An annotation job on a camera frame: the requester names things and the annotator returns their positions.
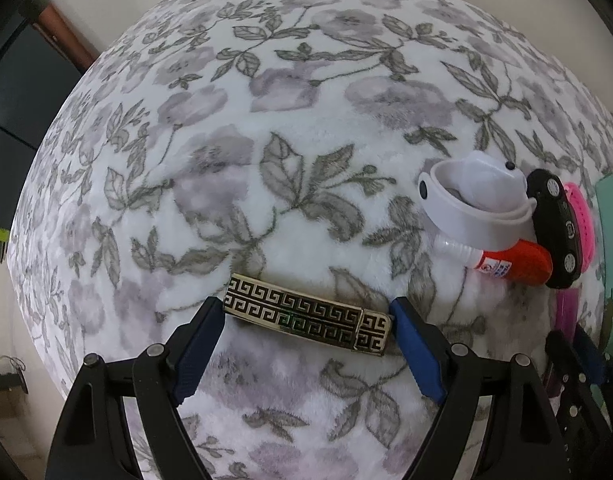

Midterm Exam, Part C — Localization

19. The purple lighter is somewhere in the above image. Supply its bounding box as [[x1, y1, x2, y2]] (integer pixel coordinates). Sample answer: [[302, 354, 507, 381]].
[[553, 288, 579, 342]]

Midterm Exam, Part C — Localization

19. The black toy car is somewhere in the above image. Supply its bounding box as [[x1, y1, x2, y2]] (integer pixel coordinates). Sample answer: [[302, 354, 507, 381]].
[[527, 169, 582, 289]]

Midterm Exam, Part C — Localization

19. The red white glue bottle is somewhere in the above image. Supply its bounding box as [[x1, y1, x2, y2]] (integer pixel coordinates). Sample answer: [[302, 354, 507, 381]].
[[433, 234, 553, 286]]

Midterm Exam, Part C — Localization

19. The pink smart watch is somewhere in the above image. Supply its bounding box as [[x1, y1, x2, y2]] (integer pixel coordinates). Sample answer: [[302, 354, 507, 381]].
[[563, 182, 596, 273]]

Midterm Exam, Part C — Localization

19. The floral fleece blanket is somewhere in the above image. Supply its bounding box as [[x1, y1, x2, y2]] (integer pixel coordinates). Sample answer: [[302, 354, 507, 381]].
[[8, 0, 613, 479]]

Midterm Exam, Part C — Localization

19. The dark cabinet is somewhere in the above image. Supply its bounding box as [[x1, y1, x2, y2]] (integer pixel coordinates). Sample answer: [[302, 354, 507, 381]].
[[0, 4, 95, 230]]

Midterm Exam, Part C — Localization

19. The gold patterned lighter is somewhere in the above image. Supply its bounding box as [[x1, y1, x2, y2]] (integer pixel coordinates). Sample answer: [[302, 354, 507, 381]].
[[223, 274, 392, 356]]

